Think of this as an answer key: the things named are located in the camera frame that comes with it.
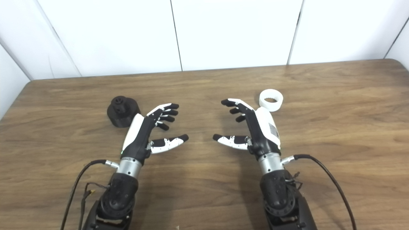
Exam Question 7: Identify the thin left arm wires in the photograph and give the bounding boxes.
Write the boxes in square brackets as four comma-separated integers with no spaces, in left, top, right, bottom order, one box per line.
[81,182,110,226]

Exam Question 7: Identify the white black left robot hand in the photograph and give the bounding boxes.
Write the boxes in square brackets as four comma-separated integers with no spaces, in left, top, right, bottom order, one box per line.
[121,103,189,164]

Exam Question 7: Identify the round black plastic part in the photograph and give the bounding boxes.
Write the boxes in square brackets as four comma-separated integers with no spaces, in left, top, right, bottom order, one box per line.
[107,96,141,128]

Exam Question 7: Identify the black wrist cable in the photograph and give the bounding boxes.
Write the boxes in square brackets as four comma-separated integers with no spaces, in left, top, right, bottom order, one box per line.
[281,154,357,230]
[61,160,120,230]

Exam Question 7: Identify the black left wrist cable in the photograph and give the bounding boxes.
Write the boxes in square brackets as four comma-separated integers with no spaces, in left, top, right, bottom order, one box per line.
[61,160,120,230]

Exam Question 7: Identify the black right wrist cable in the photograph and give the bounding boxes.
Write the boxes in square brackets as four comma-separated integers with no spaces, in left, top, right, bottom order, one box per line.
[281,154,357,230]

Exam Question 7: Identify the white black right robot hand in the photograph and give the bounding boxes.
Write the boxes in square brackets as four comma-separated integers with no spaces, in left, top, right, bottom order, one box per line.
[213,98,282,157]

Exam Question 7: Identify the white toothed plastic ring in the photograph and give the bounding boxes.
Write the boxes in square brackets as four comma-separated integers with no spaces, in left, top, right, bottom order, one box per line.
[259,89,284,112]

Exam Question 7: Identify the thin arm wires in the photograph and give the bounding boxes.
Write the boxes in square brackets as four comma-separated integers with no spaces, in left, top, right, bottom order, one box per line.
[285,172,303,189]
[81,182,110,226]

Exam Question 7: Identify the thin right arm wires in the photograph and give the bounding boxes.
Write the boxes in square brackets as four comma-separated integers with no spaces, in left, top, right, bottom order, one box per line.
[285,172,303,189]

